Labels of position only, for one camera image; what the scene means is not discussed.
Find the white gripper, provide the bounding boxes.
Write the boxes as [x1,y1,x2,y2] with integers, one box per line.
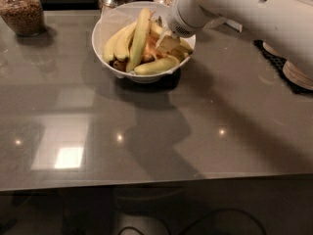
[156,0,215,62]

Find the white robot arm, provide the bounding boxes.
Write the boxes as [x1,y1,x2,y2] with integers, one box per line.
[166,0,313,78]

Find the white bowl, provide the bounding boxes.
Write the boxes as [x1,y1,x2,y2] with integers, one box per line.
[92,2,196,83]

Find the long upright yellow banana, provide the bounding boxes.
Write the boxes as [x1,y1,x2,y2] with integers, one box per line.
[126,8,152,72]

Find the orange peeled fruit pieces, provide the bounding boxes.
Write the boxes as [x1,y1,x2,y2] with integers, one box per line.
[141,35,166,64]

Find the white folded card stand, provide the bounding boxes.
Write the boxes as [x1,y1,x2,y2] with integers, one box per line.
[206,17,243,32]

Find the black rubber mat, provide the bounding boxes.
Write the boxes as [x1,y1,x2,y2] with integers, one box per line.
[253,40,313,94]

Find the left glass jar of grains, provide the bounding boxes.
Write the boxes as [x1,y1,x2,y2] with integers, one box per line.
[0,0,46,36]

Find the black floor cable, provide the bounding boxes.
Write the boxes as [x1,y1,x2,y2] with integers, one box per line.
[116,208,268,235]

